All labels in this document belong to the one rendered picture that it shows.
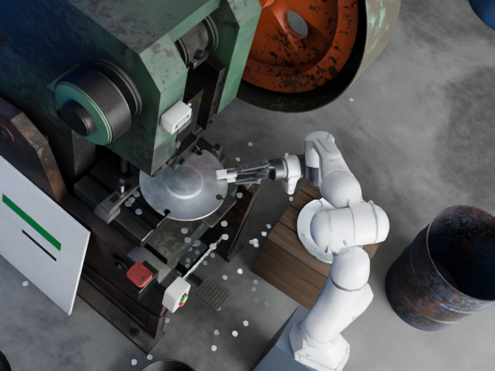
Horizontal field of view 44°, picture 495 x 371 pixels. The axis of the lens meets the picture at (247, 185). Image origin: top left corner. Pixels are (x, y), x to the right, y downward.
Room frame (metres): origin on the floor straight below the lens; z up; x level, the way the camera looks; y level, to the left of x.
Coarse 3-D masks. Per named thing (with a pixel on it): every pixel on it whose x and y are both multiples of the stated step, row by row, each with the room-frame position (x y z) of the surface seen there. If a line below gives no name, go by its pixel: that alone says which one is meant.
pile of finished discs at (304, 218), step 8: (320, 200) 1.42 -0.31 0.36; (304, 208) 1.35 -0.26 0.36; (312, 208) 1.37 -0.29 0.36; (320, 208) 1.38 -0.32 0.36; (328, 208) 1.39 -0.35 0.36; (304, 216) 1.31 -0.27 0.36; (304, 224) 1.28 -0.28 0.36; (304, 232) 1.25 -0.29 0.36; (304, 240) 1.21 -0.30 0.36; (312, 240) 1.23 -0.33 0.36; (312, 248) 1.19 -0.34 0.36; (320, 256) 1.17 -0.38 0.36; (328, 256) 1.18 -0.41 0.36
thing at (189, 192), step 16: (192, 160) 1.10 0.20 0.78; (208, 160) 1.12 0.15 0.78; (144, 176) 0.98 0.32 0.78; (160, 176) 1.00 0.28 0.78; (176, 176) 1.02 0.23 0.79; (192, 176) 1.04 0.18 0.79; (208, 176) 1.07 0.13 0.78; (144, 192) 0.92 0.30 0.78; (160, 192) 0.94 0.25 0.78; (176, 192) 0.96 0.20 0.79; (192, 192) 0.98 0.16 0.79; (208, 192) 1.01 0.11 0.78; (224, 192) 1.03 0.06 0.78; (160, 208) 0.89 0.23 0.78; (176, 208) 0.91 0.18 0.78; (192, 208) 0.93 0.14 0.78; (208, 208) 0.95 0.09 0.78
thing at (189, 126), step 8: (192, 80) 1.11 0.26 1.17; (192, 88) 1.08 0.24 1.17; (200, 88) 1.09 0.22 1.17; (184, 96) 1.04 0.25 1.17; (192, 96) 1.05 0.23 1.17; (200, 96) 1.09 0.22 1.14; (192, 104) 1.05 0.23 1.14; (192, 112) 1.06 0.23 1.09; (192, 120) 1.07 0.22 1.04; (184, 128) 1.03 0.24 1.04; (192, 128) 1.08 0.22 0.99; (184, 136) 1.04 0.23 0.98; (192, 136) 1.06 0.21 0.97; (176, 144) 0.99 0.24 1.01; (184, 144) 1.02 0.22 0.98; (192, 144) 1.04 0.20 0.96; (176, 152) 0.98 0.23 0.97; (184, 152) 1.00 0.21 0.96; (192, 152) 1.05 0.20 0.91; (176, 160) 0.97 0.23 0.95; (184, 160) 0.99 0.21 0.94; (160, 168) 0.96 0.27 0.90; (176, 168) 0.98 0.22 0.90
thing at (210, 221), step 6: (222, 198) 1.01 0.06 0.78; (228, 198) 1.02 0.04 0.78; (234, 198) 1.03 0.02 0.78; (222, 204) 0.99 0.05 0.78; (228, 204) 1.00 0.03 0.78; (216, 210) 0.96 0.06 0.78; (222, 210) 0.97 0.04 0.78; (228, 210) 0.98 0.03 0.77; (210, 216) 0.93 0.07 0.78; (216, 216) 0.94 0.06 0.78; (204, 222) 0.90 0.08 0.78; (210, 222) 0.91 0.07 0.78; (216, 222) 0.92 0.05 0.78
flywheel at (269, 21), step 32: (288, 0) 1.36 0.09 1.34; (320, 0) 1.33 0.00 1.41; (352, 0) 1.27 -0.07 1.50; (256, 32) 1.38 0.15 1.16; (288, 32) 1.36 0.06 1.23; (320, 32) 1.32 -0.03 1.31; (352, 32) 1.26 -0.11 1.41; (256, 64) 1.36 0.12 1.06; (288, 64) 1.34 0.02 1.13; (320, 64) 1.27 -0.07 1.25
